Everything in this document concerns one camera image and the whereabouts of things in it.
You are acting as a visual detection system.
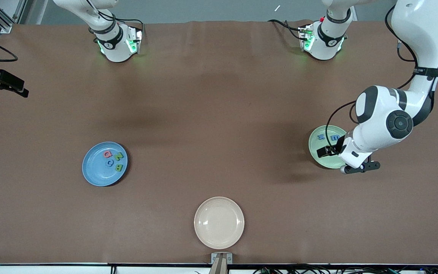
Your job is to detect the green plate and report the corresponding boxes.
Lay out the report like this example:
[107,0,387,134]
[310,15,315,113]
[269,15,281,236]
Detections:
[308,125,351,169]

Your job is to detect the blue plate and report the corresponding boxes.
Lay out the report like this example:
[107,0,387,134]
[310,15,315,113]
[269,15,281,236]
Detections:
[82,142,129,187]

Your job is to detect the beige plate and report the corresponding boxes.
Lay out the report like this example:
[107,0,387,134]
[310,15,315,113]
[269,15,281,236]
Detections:
[194,196,245,250]

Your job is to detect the tangled black cables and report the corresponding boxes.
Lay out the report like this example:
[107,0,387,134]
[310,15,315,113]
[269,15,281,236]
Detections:
[251,264,438,274]

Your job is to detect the black base cable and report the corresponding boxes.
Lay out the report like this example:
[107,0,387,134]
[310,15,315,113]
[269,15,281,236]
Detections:
[118,19,145,38]
[268,19,303,41]

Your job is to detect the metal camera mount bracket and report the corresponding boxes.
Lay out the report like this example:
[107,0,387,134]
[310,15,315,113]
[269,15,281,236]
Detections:
[208,252,233,274]

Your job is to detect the white table edge rail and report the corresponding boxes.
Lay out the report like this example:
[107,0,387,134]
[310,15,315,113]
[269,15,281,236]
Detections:
[0,263,438,274]

